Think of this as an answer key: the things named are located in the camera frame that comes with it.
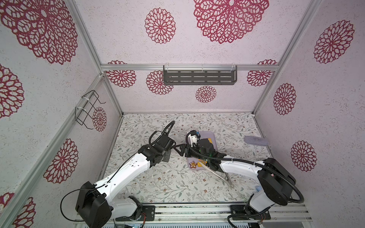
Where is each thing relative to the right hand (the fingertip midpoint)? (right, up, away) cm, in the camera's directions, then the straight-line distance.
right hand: (175, 147), depth 78 cm
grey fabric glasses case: (+56, +1, +22) cm, 60 cm away
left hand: (-8, -4, +3) cm, 9 cm away
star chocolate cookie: (+11, -13, +12) cm, 20 cm away
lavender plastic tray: (+25, +5, +31) cm, 40 cm away
